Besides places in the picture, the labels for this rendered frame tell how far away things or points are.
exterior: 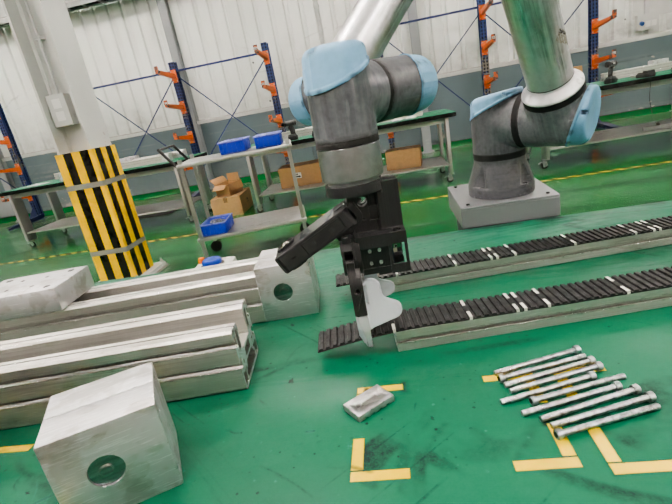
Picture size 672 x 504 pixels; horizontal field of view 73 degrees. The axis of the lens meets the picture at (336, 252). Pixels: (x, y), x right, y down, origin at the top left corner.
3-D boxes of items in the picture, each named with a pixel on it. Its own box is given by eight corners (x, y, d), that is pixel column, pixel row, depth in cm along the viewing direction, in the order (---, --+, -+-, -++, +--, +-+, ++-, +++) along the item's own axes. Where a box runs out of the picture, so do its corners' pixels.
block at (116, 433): (175, 419, 55) (151, 351, 52) (183, 483, 44) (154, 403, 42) (85, 455, 51) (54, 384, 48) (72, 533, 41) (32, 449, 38)
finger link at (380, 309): (409, 347, 56) (397, 274, 55) (362, 355, 56) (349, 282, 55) (406, 339, 59) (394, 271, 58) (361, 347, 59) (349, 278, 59)
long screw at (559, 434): (559, 443, 41) (559, 434, 41) (552, 435, 42) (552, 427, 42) (662, 413, 42) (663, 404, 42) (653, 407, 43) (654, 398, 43)
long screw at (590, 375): (591, 376, 49) (591, 368, 48) (597, 381, 48) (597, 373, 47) (499, 403, 48) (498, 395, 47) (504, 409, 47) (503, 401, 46)
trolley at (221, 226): (311, 231, 430) (289, 122, 399) (315, 247, 378) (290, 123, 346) (203, 253, 424) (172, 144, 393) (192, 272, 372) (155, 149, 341)
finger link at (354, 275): (368, 318, 54) (356, 246, 54) (355, 320, 54) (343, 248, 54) (366, 309, 59) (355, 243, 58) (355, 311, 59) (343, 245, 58)
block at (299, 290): (320, 284, 87) (310, 238, 84) (319, 312, 76) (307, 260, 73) (274, 292, 88) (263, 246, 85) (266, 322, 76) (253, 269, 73)
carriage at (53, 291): (100, 298, 85) (87, 264, 83) (68, 325, 75) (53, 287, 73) (18, 312, 86) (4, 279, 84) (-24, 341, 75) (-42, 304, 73)
